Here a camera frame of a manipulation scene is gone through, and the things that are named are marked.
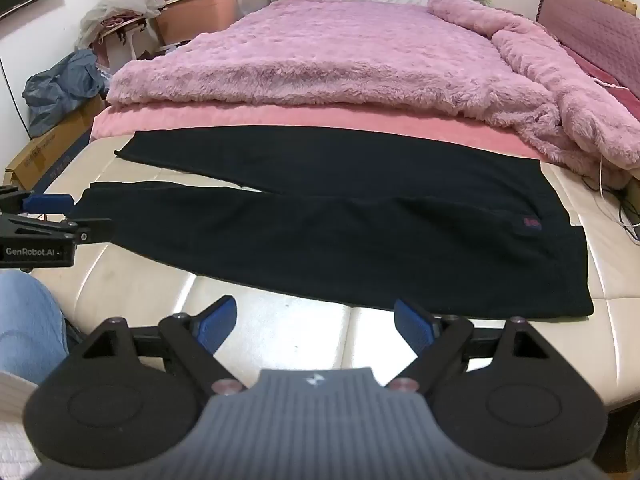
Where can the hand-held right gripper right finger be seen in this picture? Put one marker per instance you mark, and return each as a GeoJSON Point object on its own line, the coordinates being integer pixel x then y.
{"type": "Point", "coordinates": [415, 329]}

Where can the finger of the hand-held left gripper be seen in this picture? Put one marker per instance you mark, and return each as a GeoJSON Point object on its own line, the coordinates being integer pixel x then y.
{"type": "Point", "coordinates": [85, 232]}
{"type": "Point", "coordinates": [47, 202]}

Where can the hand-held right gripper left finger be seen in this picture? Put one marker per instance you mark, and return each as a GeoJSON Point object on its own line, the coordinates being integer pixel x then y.
{"type": "Point", "coordinates": [217, 324]}

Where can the black pants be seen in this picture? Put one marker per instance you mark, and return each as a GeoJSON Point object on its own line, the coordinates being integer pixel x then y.
{"type": "Point", "coordinates": [350, 210]}

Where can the cardboard box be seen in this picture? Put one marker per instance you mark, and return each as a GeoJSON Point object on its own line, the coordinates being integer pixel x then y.
{"type": "Point", "coordinates": [45, 155]}

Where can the person's leg in blue jeans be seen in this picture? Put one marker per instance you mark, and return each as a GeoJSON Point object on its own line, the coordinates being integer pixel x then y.
{"type": "Point", "coordinates": [25, 325]}

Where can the blue-grey plastic bag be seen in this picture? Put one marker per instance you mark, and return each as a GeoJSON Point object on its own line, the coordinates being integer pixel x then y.
{"type": "Point", "coordinates": [65, 85]}

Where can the white quilted cloth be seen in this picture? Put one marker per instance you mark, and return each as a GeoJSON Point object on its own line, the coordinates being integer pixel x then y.
{"type": "Point", "coordinates": [12, 425]}

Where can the white metal rack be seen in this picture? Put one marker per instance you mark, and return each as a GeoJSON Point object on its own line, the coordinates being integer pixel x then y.
{"type": "Point", "coordinates": [131, 42]}

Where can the pink bed sheet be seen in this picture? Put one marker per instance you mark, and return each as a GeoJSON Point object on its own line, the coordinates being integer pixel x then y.
{"type": "Point", "coordinates": [250, 120]}

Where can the grey translucent plastic bag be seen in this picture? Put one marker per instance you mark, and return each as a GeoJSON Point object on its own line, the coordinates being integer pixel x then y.
{"type": "Point", "coordinates": [120, 10]}

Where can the pink fluffy blanket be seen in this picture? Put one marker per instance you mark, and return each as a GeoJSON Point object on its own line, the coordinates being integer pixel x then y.
{"type": "Point", "coordinates": [325, 60]}

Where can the purple quilted pillow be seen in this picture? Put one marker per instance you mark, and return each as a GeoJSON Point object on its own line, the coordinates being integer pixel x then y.
{"type": "Point", "coordinates": [590, 30]}

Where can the yellow plush toy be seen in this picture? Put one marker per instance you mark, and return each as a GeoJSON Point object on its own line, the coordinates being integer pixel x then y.
{"type": "Point", "coordinates": [620, 1]}

